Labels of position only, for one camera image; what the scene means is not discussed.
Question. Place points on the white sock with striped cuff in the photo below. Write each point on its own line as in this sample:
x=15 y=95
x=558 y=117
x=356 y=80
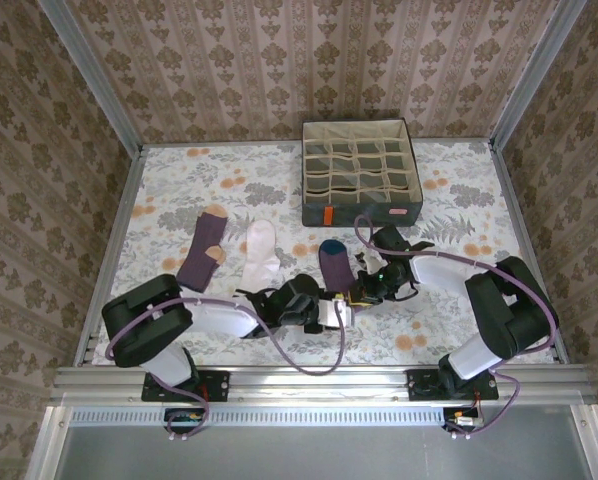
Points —
x=259 y=250

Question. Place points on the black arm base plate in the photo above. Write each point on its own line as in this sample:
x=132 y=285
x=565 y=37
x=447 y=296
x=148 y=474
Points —
x=419 y=387
x=219 y=385

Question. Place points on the small connector board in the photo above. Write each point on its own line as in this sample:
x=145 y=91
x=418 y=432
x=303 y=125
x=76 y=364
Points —
x=466 y=421
x=181 y=420

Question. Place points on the aluminium frame post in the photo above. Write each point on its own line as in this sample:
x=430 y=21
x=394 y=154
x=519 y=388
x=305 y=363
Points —
x=534 y=75
x=96 y=80

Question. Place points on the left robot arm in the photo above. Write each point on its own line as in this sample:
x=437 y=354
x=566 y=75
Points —
x=144 y=325

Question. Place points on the dark grey fabric storage organizer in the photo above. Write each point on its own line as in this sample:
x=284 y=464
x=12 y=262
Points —
x=359 y=212

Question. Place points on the aluminium mounting rail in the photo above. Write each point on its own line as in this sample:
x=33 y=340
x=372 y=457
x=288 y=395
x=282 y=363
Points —
x=319 y=385

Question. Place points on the floral print tablecloth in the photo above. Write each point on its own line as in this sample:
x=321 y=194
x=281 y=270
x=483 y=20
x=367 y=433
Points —
x=379 y=340

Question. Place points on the grey metal panel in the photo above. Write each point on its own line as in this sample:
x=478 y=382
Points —
x=319 y=455

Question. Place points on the aluminium side rail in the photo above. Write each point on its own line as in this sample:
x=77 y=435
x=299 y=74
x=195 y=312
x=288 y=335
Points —
x=113 y=250
x=520 y=225

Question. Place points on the purple sock with teal toe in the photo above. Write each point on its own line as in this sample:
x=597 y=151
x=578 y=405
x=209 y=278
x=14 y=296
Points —
x=336 y=270

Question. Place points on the purple sock with tan toe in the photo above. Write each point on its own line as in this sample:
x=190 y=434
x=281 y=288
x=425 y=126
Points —
x=201 y=250

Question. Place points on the aluminium frame bar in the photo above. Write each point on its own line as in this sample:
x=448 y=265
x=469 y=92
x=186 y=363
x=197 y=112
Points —
x=596 y=445
x=46 y=445

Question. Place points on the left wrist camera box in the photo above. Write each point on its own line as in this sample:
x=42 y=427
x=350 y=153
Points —
x=335 y=315

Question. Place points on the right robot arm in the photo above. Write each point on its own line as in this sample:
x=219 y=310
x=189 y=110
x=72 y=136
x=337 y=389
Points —
x=509 y=310

